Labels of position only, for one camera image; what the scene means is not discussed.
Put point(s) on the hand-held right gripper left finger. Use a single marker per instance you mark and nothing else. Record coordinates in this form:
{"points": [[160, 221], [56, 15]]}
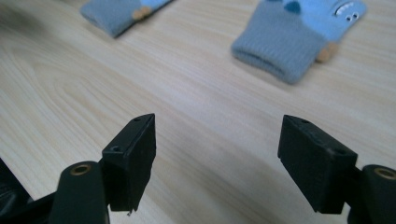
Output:
{"points": [[130, 161]]}

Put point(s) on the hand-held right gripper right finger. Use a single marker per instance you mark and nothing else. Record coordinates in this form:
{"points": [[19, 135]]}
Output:
{"points": [[317, 165]]}

